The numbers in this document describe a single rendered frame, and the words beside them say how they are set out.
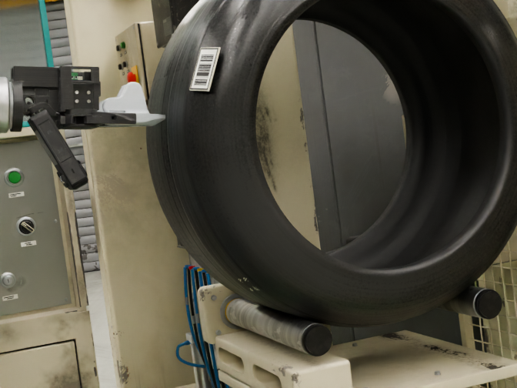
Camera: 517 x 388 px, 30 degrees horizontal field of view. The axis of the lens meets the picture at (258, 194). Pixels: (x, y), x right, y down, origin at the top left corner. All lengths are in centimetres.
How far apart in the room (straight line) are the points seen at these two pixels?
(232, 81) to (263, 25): 9
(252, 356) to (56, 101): 48
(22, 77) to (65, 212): 68
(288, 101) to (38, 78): 55
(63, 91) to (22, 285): 74
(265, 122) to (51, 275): 57
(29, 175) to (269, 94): 54
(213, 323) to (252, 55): 55
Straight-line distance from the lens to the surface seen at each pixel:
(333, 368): 136
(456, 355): 159
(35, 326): 195
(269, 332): 146
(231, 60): 129
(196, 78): 129
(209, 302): 165
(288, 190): 171
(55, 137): 132
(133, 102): 135
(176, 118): 132
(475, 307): 147
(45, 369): 196
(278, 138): 171
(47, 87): 133
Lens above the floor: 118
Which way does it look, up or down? 3 degrees down
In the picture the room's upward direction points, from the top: 7 degrees counter-clockwise
